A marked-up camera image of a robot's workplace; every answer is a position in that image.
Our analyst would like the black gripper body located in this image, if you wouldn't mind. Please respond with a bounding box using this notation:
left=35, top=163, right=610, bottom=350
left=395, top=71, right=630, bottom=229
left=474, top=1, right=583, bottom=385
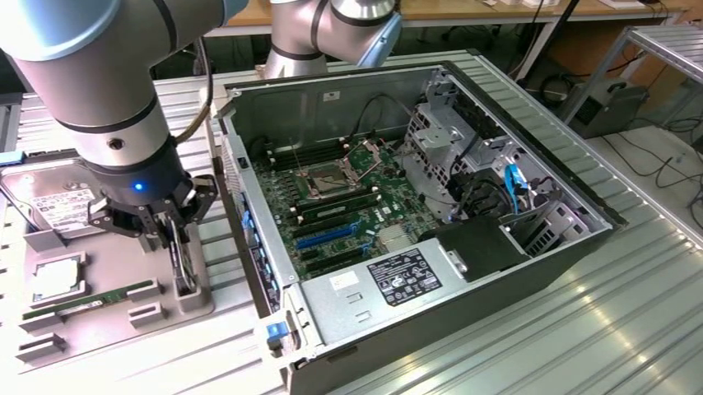
left=82, top=142, right=195, bottom=239

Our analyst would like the grey parts rack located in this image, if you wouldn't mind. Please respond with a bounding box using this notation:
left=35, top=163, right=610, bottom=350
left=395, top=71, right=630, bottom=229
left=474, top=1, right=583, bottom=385
left=0, top=221, right=217, bottom=375

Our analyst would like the silver hard disk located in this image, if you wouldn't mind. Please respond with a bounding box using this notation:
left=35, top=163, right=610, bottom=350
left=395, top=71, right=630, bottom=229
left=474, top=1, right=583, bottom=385
left=0, top=159, right=113, bottom=240

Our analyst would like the CPU chip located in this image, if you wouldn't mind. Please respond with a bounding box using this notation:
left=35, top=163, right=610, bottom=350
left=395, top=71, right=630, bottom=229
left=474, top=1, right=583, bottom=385
left=31, top=258, right=85, bottom=304

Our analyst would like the green RAM stick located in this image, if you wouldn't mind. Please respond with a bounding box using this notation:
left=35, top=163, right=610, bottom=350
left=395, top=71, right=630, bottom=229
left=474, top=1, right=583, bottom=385
left=22, top=281, right=153, bottom=320

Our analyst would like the CPU socket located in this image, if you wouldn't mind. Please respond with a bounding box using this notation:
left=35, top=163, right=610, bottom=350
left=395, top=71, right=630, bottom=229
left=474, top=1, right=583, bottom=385
left=294, top=162, right=354, bottom=203

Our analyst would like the blue expansion slot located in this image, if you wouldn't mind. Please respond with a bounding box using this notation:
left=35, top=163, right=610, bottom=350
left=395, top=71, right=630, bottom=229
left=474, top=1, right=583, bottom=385
left=295, top=224, right=359, bottom=251

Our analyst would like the black RAM stick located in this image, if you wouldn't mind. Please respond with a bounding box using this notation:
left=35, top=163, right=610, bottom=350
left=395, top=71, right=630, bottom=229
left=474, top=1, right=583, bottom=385
left=301, top=193, right=382, bottom=220

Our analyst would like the metal socket cover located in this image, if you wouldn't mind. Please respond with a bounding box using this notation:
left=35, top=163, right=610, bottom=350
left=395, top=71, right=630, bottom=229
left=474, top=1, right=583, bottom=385
left=342, top=139, right=389, bottom=174

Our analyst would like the green motherboard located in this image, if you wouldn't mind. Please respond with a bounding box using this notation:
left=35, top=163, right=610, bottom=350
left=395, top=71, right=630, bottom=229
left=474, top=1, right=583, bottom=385
left=250, top=137, right=431, bottom=281

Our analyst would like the blue case latch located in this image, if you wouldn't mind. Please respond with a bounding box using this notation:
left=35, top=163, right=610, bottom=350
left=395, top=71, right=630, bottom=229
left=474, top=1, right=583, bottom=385
left=265, top=323, right=290, bottom=351

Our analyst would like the grey power supply unit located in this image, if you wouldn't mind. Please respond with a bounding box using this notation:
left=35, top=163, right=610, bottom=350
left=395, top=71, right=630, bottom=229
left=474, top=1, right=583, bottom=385
left=299, top=238, right=475, bottom=347

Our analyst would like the silver chipset heatsink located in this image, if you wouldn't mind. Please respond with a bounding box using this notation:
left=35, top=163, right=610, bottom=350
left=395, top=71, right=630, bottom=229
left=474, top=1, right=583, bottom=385
left=377, top=229, right=414, bottom=253

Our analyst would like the metal disk bay cage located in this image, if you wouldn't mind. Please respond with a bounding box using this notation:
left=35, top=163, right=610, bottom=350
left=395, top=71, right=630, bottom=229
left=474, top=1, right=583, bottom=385
left=403, top=67, right=530, bottom=209

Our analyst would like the black plastic shroud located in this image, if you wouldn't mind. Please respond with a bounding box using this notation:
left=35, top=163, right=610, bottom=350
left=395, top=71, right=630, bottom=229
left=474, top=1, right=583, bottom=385
left=417, top=217, right=533, bottom=283

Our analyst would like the open black PC case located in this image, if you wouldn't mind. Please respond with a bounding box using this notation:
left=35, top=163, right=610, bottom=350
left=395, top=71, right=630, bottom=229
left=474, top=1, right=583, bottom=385
left=211, top=60, right=629, bottom=395

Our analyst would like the wooden desk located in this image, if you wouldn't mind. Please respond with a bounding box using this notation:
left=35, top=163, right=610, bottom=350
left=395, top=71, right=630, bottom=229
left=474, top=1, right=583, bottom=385
left=203, top=0, right=703, bottom=39

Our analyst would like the black box on floor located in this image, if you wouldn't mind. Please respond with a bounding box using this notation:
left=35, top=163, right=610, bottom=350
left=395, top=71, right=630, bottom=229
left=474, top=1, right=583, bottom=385
left=570, top=81, right=652, bottom=139

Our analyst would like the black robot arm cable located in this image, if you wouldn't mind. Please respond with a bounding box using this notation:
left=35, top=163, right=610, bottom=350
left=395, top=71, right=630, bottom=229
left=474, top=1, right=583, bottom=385
left=165, top=39, right=217, bottom=143

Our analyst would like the black wire in case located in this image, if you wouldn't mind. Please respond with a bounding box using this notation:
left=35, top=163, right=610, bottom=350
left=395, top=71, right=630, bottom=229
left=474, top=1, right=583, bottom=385
left=354, top=94, right=414, bottom=143

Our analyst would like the blue disk wire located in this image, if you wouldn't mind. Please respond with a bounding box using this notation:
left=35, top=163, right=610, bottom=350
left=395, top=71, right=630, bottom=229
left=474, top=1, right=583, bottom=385
left=501, top=162, right=533, bottom=216

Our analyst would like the black cable on table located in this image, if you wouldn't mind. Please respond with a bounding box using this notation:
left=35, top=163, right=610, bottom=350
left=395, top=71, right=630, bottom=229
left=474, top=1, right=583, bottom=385
left=603, top=118, right=703, bottom=195

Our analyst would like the aluminium frame table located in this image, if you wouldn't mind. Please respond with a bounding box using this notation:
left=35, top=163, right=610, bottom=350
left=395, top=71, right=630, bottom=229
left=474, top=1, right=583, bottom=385
left=563, top=25, right=703, bottom=124

